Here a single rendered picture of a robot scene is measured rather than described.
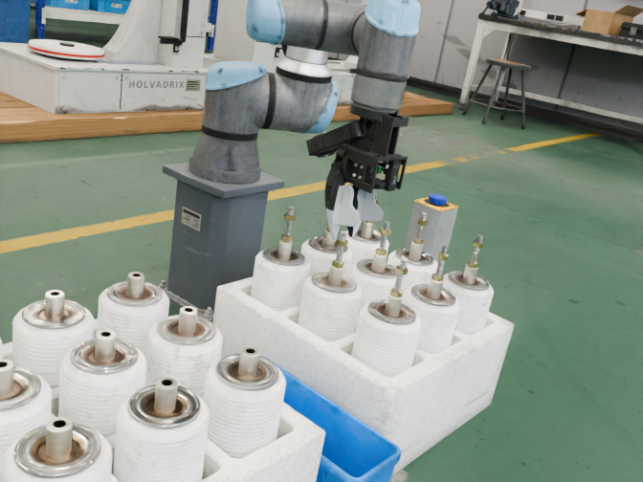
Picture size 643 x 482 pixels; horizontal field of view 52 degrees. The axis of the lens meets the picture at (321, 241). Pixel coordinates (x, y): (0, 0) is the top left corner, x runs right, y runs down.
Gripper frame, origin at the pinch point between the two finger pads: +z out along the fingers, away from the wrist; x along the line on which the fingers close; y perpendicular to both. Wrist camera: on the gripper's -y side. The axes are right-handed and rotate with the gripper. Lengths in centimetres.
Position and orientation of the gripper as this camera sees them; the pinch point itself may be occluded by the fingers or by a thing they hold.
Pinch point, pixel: (341, 229)
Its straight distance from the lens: 104.2
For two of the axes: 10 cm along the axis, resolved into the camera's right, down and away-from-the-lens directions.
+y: 7.0, 3.6, -6.2
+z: -1.6, 9.2, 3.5
